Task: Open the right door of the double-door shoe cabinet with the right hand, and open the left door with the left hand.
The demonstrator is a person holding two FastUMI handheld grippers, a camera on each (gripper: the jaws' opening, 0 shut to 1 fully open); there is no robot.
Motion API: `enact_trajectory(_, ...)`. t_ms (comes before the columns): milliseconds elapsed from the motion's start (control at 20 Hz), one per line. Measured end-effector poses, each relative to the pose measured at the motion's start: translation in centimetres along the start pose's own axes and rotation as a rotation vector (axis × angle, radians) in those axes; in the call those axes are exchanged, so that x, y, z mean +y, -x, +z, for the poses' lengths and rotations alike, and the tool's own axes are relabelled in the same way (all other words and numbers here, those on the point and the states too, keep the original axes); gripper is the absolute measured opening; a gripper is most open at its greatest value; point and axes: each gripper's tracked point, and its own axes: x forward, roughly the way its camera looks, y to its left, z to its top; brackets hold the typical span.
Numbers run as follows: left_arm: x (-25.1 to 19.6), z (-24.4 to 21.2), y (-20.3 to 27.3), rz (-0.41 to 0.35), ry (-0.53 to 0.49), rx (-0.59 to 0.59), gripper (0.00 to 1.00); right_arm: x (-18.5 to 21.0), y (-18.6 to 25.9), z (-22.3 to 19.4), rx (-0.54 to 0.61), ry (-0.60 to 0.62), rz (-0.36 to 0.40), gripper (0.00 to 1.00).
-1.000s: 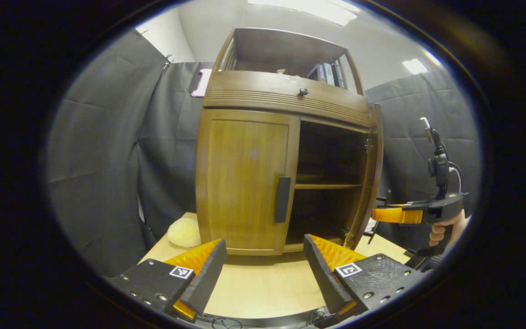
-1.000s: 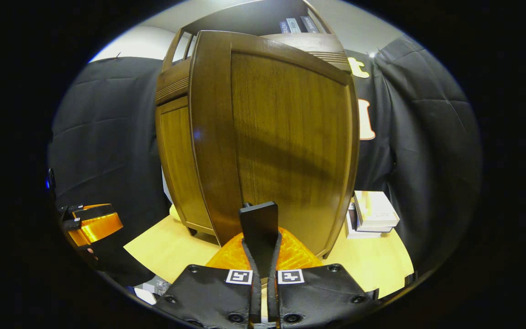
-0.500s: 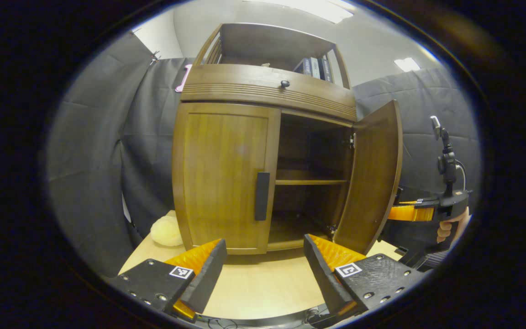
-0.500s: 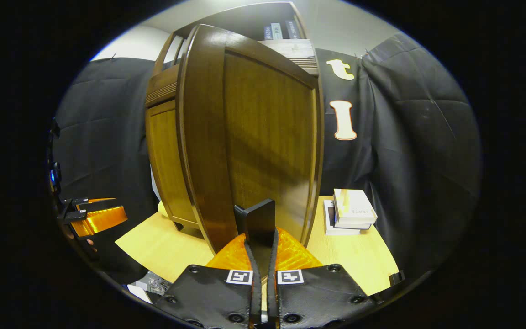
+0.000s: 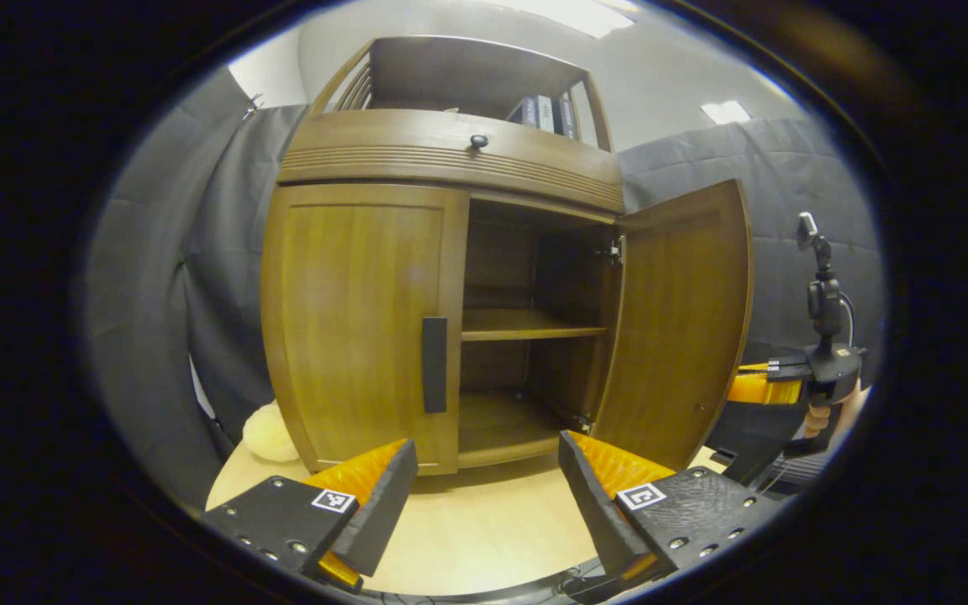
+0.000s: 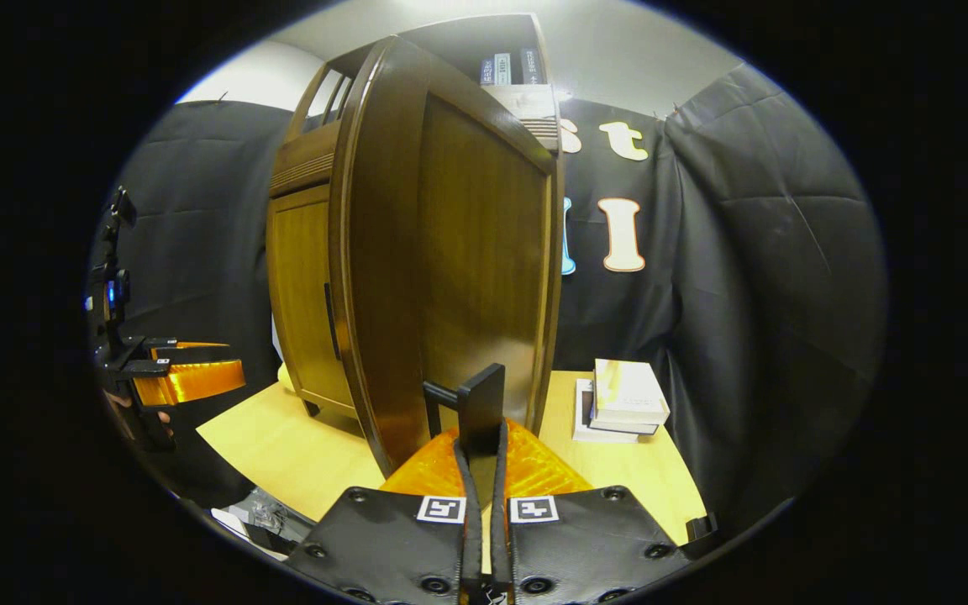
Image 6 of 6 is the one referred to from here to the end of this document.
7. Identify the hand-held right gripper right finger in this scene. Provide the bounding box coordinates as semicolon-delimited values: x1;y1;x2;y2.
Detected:
491;418;693;605

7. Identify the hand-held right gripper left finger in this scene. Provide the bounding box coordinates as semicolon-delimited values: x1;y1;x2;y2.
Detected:
285;427;485;605

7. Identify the wooden shoe cabinet door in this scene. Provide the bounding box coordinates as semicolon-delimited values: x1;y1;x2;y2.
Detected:
266;185;359;418
329;35;566;480

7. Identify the wooden double-door shoe cabinet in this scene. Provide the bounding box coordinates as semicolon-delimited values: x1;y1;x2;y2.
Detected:
266;13;566;421

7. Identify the flat white book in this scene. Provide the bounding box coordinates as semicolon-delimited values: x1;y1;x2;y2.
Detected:
572;378;641;445

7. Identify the clear plastic bag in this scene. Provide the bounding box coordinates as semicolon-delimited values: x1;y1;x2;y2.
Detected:
211;486;317;560

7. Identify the thin grey book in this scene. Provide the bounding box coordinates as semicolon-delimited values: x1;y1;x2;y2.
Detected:
587;403;661;436

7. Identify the thick white book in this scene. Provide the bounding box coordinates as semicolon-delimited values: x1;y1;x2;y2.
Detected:
592;359;671;426

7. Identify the black backdrop cloth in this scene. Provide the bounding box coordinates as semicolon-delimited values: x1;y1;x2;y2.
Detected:
85;63;888;539

